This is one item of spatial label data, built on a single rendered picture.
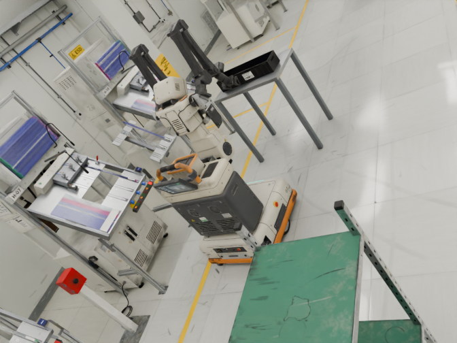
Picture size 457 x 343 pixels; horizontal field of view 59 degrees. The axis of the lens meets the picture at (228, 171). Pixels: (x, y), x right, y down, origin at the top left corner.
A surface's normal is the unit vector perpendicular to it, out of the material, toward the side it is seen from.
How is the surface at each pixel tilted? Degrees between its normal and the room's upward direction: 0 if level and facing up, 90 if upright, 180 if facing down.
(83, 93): 90
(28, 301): 90
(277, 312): 0
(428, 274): 0
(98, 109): 90
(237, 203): 90
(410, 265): 0
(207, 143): 82
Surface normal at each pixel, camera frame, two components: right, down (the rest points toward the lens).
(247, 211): 0.74, -0.17
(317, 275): -0.56, -0.69
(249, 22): -0.28, 0.69
